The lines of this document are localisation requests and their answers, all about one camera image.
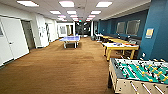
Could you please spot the blue ping pong table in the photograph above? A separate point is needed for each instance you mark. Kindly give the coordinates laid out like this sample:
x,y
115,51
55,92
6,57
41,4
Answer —
x,y
70,38

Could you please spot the small white table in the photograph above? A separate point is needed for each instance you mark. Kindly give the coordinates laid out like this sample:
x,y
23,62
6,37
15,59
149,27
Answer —
x,y
98,34

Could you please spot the green exit sign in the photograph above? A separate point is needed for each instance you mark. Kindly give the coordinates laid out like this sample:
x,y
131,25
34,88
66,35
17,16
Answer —
x,y
84,23

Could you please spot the yellow air hockey table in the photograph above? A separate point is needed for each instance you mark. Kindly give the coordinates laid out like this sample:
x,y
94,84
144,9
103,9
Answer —
x,y
120,47

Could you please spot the dark recessed door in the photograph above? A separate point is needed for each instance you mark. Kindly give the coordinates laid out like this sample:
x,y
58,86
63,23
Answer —
x,y
47,32

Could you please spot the interior glass window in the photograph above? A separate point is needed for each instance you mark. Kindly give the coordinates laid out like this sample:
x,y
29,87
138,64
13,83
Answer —
x,y
121,28
133,27

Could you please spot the grey recessed door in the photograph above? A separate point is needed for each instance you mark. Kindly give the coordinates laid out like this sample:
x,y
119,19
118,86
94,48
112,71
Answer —
x,y
29,35

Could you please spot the green field foosball table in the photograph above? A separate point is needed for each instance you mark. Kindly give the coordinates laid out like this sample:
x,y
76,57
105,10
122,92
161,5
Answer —
x,y
140,75

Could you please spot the white double door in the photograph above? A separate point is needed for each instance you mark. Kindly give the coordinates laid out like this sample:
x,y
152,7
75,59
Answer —
x,y
13,40

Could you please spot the white wall notice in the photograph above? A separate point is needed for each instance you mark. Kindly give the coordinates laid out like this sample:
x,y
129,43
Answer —
x,y
41,30

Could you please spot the pale yellow wall sign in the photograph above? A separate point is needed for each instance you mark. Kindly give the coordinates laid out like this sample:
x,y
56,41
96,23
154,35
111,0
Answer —
x,y
149,32

